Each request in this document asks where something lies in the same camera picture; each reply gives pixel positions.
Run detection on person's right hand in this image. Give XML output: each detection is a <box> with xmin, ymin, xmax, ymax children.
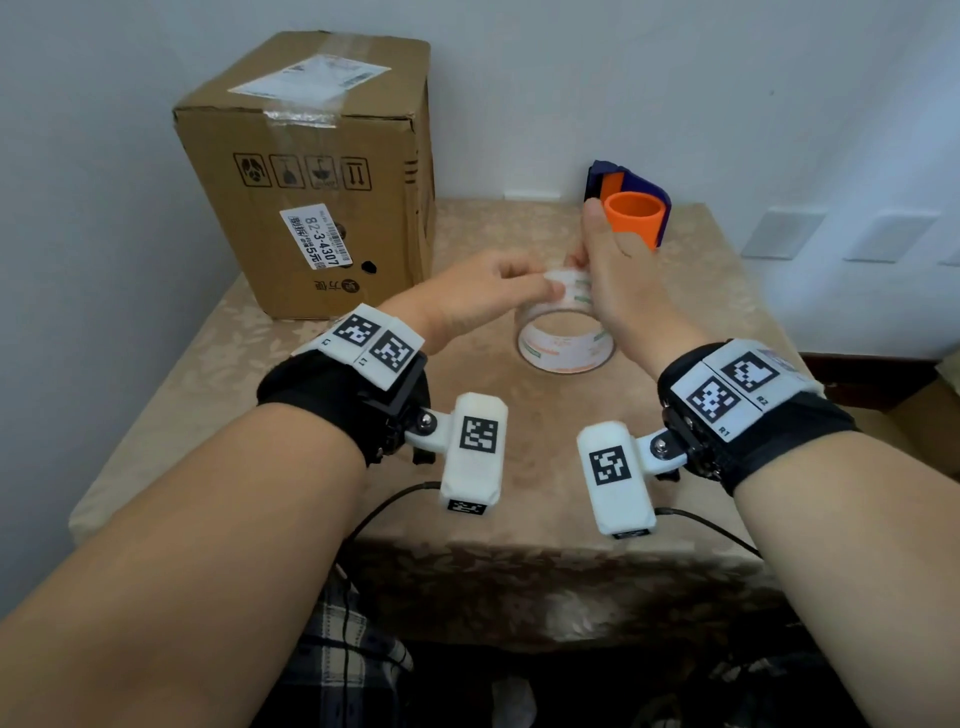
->
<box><xmin>564</xmin><ymin>198</ymin><xmax>714</xmax><ymax>377</ymax></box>

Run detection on person's left hand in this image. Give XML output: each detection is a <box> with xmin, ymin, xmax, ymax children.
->
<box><xmin>378</xmin><ymin>249</ymin><xmax>567</xmax><ymax>354</ymax></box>

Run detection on clear tape roll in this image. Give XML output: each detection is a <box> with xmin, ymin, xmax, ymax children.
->
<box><xmin>516</xmin><ymin>268</ymin><xmax>618</xmax><ymax>374</ymax></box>

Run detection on person's right forearm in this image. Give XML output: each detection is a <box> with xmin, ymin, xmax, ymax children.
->
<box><xmin>731</xmin><ymin>429</ymin><xmax>960</xmax><ymax>728</ymax></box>

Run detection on person's left forearm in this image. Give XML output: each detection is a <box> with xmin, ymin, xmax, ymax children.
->
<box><xmin>0</xmin><ymin>403</ymin><xmax>370</xmax><ymax>728</ymax></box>

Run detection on blue and orange tape dispenser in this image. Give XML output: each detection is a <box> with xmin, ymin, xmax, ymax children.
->
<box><xmin>583</xmin><ymin>159</ymin><xmax>671</xmax><ymax>250</ymax></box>

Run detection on brown cardboard box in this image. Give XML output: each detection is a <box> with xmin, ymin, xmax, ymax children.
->
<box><xmin>172</xmin><ymin>30</ymin><xmax>438</xmax><ymax>321</ymax></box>

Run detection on dark wooden furniture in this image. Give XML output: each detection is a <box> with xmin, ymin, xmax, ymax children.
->
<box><xmin>798</xmin><ymin>351</ymin><xmax>960</xmax><ymax>483</ymax></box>

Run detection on plaid shorts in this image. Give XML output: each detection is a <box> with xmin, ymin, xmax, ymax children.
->
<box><xmin>253</xmin><ymin>576</ymin><xmax>415</xmax><ymax>728</ymax></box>

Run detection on white wall outlet plate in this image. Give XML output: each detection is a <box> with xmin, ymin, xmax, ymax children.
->
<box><xmin>741</xmin><ymin>209</ymin><xmax>828</xmax><ymax>262</ymax></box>
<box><xmin>843</xmin><ymin>211</ymin><xmax>942</xmax><ymax>264</ymax></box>

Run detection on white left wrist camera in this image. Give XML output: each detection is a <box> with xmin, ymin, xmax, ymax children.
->
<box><xmin>407</xmin><ymin>392</ymin><xmax>510</xmax><ymax>518</ymax></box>

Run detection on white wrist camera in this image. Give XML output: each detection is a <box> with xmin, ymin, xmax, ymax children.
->
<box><xmin>407</xmin><ymin>392</ymin><xmax>510</xmax><ymax>518</ymax></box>
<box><xmin>576</xmin><ymin>421</ymin><xmax>682</xmax><ymax>540</ymax></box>

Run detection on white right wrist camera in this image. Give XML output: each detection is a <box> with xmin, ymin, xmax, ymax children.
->
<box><xmin>576</xmin><ymin>421</ymin><xmax>682</xmax><ymax>540</ymax></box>

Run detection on black left wrist strap with markers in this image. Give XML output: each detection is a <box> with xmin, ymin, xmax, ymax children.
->
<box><xmin>256</xmin><ymin>303</ymin><xmax>433</xmax><ymax>468</ymax></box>

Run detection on black wrist strap with markers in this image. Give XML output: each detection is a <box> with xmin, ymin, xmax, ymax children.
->
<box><xmin>256</xmin><ymin>303</ymin><xmax>433</xmax><ymax>468</ymax></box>
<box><xmin>656</xmin><ymin>339</ymin><xmax>861</xmax><ymax>497</ymax></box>

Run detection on black right wrist strap with markers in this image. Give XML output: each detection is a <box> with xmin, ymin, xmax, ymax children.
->
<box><xmin>656</xmin><ymin>339</ymin><xmax>861</xmax><ymax>497</ymax></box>

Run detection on black left camera cable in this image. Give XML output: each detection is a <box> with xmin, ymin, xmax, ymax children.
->
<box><xmin>330</xmin><ymin>481</ymin><xmax>444</xmax><ymax>728</ymax></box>

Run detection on black camera cable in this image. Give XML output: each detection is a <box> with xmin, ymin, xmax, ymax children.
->
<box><xmin>654</xmin><ymin>507</ymin><xmax>763</xmax><ymax>561</ymax></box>
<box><xmin>330</xmin><ymin>481</ymin><xmax>444</xmax><ymax>728</ymax></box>

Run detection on black right camera cable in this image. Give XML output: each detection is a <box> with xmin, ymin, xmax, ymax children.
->
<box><xmin>654</xmin><ymin>507</ymin><xmax>763</xmax><ymax>561</ymax></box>

